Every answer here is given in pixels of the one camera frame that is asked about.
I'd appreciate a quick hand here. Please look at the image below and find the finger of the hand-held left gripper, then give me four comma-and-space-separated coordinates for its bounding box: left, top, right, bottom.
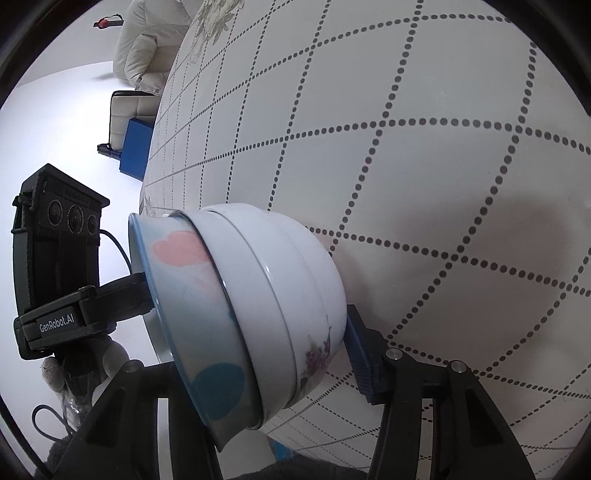
79, 272, 156, 332

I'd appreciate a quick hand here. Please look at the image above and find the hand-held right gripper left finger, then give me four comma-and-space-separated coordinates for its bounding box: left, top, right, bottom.
55, 360, 222, 480

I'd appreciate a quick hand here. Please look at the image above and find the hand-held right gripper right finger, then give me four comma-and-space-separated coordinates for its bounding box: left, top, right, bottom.
344, 304, 539, 480

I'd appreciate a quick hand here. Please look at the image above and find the blue rimmed spotted bowl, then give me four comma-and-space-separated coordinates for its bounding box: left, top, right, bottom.
128, 212, 265, 453

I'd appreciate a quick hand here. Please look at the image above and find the floral white bowl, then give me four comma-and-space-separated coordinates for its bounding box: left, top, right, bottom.
203, 203, 348, 411

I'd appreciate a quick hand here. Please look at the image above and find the plain white bowl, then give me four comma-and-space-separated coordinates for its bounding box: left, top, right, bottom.
185, 209, 301, 431

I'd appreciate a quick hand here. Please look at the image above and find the white plush toy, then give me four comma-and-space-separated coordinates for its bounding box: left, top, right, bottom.
90, 344, 132, 402

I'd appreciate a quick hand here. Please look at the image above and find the grey knitted toy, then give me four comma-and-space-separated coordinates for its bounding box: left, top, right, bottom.
41, 357, 66, 393

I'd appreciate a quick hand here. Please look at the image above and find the blue box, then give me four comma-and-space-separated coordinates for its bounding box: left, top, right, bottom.
119, 117, 155, 182

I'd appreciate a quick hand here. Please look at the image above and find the black framed beige chair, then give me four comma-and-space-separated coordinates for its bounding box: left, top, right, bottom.
97, 90, 160, 160

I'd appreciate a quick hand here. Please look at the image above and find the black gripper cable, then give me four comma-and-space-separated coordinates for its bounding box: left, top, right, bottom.
99, 230, 136, 269

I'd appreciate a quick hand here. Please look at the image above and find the black looped cable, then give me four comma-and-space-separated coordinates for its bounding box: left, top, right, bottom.
30, 404, 75, 480

